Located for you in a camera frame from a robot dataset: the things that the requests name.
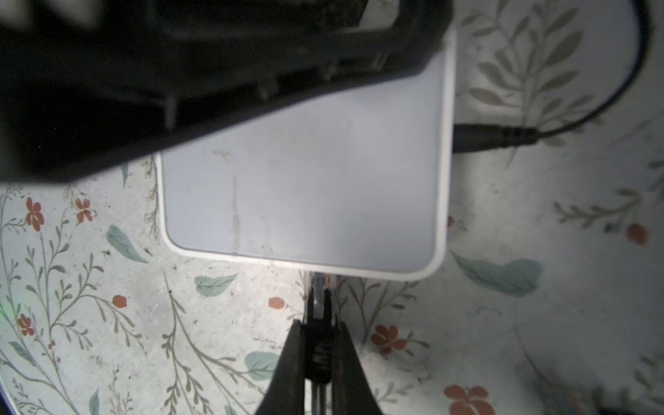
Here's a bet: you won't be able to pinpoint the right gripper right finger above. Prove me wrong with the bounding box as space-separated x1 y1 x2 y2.
331 322 383 415

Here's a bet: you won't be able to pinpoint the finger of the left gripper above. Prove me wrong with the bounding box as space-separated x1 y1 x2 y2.
1 1 454 182

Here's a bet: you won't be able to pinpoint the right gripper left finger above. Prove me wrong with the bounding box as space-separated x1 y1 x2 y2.
255 320 305 415

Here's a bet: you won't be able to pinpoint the white network switch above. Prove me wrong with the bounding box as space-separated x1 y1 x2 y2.
157 29 458 281

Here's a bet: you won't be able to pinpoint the black power adapter thin cord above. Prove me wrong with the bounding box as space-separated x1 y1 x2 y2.
452 0 652 154

